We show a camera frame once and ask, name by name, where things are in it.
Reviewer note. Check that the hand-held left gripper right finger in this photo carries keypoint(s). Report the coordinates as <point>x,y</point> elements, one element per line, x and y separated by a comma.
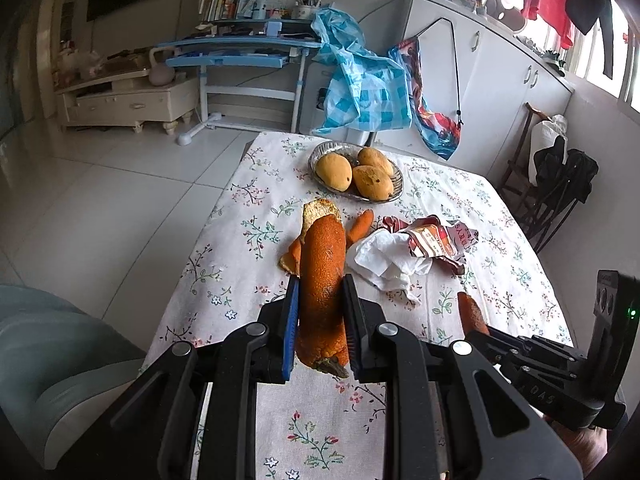
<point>352,330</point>

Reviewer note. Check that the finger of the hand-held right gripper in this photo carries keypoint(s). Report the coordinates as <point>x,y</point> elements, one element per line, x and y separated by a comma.
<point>520,342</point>
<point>517,370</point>

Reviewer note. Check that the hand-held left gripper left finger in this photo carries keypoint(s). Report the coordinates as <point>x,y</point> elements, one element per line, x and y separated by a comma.
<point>289,330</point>

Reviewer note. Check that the long orange peel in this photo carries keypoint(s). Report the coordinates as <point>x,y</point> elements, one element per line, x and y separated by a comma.
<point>322,280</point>

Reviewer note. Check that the short orange peel piece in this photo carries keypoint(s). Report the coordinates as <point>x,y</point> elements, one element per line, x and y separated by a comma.
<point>470,312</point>

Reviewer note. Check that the person's right hand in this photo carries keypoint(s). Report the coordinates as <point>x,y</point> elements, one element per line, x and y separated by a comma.
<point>580,452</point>

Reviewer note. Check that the white crumpled plastic bag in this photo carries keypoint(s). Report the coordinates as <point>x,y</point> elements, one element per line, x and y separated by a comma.
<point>382,260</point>

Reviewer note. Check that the small orange peel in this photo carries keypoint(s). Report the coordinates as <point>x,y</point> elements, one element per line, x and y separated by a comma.
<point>361,225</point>

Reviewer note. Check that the small red wrapper scrap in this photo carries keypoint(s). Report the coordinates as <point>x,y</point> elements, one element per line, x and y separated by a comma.
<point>392,223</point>

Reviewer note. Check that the red and silver snack wrapper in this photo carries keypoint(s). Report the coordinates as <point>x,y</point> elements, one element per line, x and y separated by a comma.
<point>435,242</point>

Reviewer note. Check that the orange peel with pale inside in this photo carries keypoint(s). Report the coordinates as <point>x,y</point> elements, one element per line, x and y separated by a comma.
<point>320,208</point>

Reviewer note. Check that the yellow mango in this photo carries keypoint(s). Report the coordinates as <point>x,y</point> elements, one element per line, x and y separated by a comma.
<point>334,172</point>
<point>375,157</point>
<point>372,182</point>

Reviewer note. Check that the wooden chair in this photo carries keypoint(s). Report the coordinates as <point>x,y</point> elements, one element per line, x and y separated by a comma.
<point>515,170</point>

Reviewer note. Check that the black folding chair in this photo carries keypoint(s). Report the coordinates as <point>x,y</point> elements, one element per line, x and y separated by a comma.
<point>565,170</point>

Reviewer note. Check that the foil bowl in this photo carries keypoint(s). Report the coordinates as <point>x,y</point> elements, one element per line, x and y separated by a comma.
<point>330,146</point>

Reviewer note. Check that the colourful printed bag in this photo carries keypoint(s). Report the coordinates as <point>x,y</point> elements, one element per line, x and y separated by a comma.
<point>435,130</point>

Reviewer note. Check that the white storage box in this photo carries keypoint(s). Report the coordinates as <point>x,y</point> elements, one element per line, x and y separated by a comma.
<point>312,110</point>

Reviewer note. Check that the light blue chair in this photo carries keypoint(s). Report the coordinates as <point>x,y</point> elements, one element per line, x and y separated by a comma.
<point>60,360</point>

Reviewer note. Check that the blue checkered plastic bag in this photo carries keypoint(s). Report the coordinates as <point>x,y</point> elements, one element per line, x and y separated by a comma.
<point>370,90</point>

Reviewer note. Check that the white cabinet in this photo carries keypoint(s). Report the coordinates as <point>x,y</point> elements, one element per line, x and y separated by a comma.
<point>500,90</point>

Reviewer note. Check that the blue study desk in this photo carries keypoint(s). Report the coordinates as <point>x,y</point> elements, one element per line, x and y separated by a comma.
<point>240,60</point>

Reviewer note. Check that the cream television cabinet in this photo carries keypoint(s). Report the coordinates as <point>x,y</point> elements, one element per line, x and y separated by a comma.
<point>125,102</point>

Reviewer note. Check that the pale pink kettlebell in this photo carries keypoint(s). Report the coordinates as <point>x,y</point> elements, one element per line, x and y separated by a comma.
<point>161,75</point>

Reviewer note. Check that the window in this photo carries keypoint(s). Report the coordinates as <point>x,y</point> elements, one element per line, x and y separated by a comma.
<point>627,70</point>

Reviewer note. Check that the white pen holder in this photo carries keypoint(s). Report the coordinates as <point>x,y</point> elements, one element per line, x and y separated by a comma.
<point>302,10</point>

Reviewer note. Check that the crumpled clear plastic bags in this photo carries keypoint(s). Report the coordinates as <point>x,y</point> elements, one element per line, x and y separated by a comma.
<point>90,62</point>

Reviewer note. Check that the black hanging garment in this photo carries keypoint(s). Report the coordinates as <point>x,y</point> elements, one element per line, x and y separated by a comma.
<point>585,0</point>

